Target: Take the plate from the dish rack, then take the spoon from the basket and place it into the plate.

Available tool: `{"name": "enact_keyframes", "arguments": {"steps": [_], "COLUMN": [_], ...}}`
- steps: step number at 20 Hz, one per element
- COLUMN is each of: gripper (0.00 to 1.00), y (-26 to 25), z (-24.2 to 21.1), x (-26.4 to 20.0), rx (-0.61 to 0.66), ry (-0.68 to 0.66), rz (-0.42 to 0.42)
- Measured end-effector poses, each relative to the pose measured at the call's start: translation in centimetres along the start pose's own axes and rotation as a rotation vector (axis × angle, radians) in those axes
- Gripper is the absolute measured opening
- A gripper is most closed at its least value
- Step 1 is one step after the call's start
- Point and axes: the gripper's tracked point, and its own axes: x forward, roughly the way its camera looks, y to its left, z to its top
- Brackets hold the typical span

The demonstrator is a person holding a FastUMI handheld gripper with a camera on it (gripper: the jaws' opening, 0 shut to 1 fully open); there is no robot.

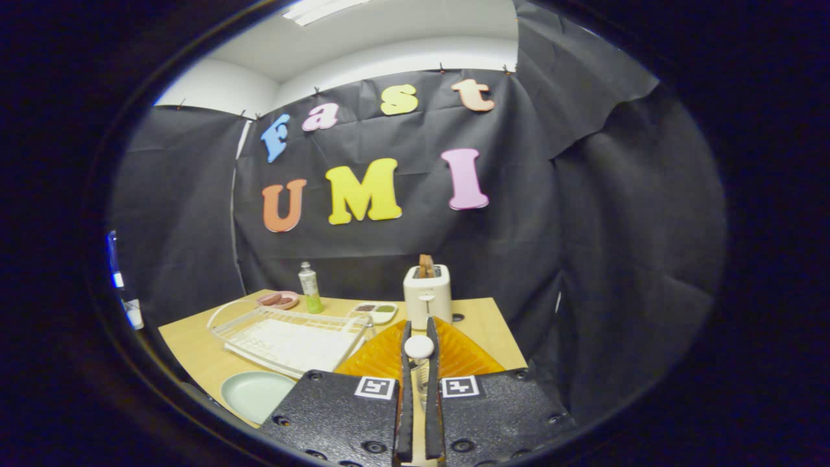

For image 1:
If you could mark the clear bottle with green drink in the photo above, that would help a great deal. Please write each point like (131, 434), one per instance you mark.
(310, 285)

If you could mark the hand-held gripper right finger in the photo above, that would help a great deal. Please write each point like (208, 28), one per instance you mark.
(499, 415)

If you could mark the white divided tray with grains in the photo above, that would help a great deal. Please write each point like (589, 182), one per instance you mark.
(382, 316)

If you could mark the ceiling light panel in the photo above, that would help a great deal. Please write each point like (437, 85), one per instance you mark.
(318, 10)

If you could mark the black backdrop cloth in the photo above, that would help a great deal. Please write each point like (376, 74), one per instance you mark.
(583, 259)

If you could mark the white toaster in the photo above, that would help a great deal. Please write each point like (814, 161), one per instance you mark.
(428, 298)

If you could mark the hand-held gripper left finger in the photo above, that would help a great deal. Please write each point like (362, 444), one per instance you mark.
(337, 415)

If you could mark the white ribbed drip tray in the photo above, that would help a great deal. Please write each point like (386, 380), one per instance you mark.
(292, 344)

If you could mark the pale green plate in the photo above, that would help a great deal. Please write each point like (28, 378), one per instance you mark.
(256, 395)

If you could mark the bread slice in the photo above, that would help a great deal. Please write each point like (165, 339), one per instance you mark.
(426, 266)

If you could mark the pink oval plate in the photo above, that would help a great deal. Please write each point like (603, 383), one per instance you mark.
(290, 303)

